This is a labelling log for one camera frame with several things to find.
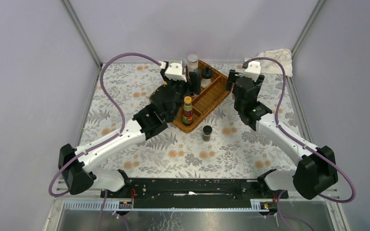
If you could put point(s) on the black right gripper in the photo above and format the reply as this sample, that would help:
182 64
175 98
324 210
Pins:
232 75

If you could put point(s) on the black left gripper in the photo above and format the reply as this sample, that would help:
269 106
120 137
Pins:
178 83

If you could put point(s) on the silver lid white grain jar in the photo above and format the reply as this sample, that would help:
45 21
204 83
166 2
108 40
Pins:
192 64

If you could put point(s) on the white bottle black cap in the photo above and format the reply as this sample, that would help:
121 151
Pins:
206 77

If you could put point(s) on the brown wicker divided basket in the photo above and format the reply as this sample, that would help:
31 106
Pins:
206 101

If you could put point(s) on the red sauce bottle yellow cap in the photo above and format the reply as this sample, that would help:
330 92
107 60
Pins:
188 114

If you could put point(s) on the small pepper jar black cap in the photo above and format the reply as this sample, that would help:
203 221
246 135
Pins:
206 133

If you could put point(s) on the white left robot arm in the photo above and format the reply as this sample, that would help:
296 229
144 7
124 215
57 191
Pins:
78 165

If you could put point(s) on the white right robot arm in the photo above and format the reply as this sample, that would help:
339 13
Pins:
313 174

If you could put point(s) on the white crumpled cloth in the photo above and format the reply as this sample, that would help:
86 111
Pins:
283 56

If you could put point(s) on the floral patterned table mat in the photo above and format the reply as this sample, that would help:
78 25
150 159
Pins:
234 150

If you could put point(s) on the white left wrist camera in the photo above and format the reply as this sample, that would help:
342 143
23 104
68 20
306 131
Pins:
174 69

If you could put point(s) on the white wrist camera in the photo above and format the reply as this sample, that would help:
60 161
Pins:
174 69
252 70

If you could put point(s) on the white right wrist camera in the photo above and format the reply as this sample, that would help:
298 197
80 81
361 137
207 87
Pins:
252 70

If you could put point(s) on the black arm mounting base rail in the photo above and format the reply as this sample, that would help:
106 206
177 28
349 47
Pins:
178 193

